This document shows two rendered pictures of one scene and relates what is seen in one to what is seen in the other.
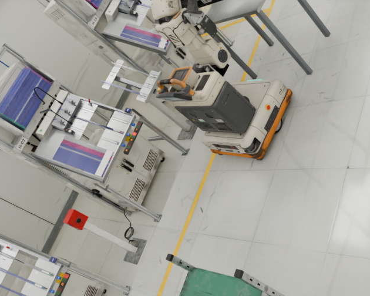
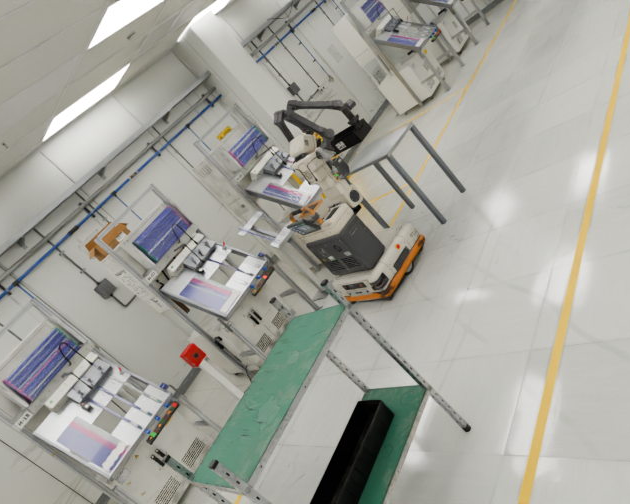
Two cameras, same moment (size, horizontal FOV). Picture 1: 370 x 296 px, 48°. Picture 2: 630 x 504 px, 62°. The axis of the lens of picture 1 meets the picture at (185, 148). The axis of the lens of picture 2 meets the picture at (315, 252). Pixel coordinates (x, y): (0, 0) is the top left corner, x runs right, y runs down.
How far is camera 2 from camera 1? 1.28 m
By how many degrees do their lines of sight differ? 18
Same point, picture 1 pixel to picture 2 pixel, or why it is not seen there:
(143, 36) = (285, 194)
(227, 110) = (354, 240)
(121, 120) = (253, 264)
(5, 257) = (115, 381)
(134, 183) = (260, 337)
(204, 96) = (331, 223)
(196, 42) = (329, 180)
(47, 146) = (175, 283)
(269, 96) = (400, 237)
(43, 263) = (153, 390)
